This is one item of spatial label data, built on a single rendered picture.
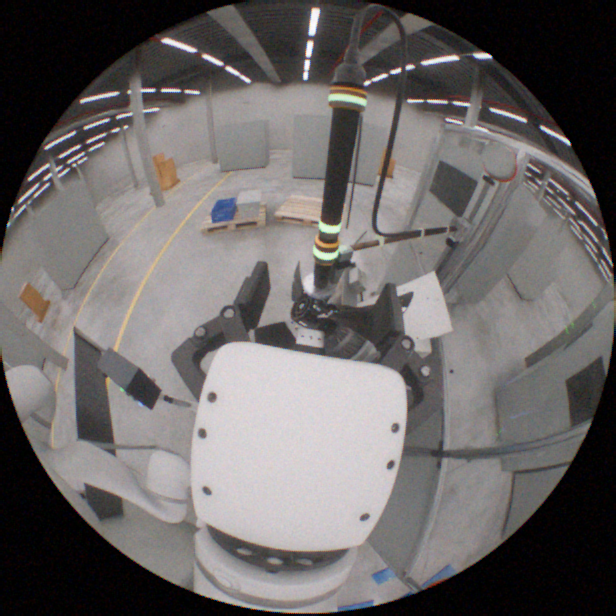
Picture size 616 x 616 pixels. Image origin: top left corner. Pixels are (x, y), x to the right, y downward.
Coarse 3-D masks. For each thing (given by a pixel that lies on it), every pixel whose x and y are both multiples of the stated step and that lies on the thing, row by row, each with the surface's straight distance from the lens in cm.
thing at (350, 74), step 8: (352, 48) 29; (352, 56) 28; (360, 56) 29; (344, 64) 27; (352, 64) 27; (336, 72) 27; (344, 72) 27; (352, 72) 26; (360, 72) 27; (336, 80) 27; (344, 80) 26; (352, 80) 26; (360, 80) 27; (360, 88) 29; (320, 272) 36; (328, 272) 36; (320, 280) 37; (328, 280) 39; (320, 288) 39
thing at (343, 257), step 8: (344, 256) 36; (352, 256) 37; (336, 264) 36; (344, 264) 36; (336, 272) 38; (304, 280) 41; (312, 280) 41; (336, 280) 40; (304, 288) 40; (312, 288) 39; (328, 288) 40; (312, 296) 39; (320, 296) 38; (328, 296) 39
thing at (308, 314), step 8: (304, 296) 68; (296, 304) 69; (304, 304) 65; (312, 304) 60; (320, 304) 63; (328, 304) 73; (296, 312) 65; (304, 312) 61; (312, 312) 61; (320, 312) 62; (328, 312) 68; (296, 320) 63; (304, 320) 62; (312, 320) 62; (320, 320) 63; (328, 320) 67; (312, 328) 65; (320, 328) 67; (328, 328) 66; (328, 336) 67
